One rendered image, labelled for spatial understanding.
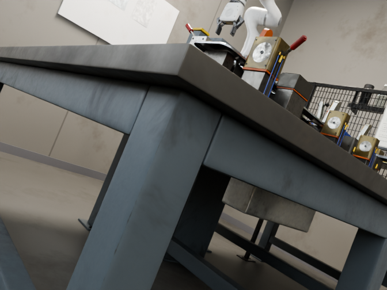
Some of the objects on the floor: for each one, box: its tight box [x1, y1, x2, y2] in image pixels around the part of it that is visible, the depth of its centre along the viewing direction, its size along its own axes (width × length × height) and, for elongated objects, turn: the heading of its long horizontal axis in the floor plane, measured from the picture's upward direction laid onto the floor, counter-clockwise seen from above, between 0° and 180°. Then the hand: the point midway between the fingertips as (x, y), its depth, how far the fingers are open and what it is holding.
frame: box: [0, 61, 387, 290], centre depth 181 cm, size 256×161×66 cm, turn 34°
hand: (224, 33), depth 177 cm, fingers open, 8 cm apart
